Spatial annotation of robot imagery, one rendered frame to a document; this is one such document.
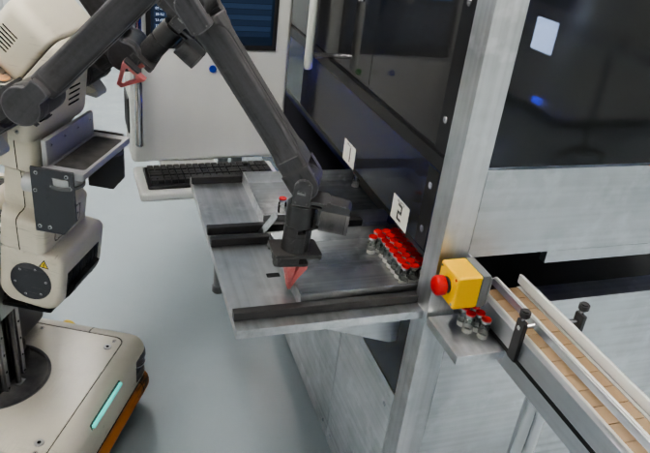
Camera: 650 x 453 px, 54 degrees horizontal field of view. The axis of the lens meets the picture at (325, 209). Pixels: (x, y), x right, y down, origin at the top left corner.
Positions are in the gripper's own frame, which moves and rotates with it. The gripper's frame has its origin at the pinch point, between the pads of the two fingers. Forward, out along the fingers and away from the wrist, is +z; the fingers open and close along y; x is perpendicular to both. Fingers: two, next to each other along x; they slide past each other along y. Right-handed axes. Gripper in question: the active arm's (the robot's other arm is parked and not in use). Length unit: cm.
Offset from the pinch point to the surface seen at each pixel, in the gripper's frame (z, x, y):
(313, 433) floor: 89, 39, 32
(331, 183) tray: 1, 52, 26
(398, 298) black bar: -0.9, -7.8, 22.0
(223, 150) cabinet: 7, 89, 1
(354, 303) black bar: -0.2, -7.9, 12.2
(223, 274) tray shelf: 2.9, 8.7, -12.0
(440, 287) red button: -11.5, -19.3, 23.5
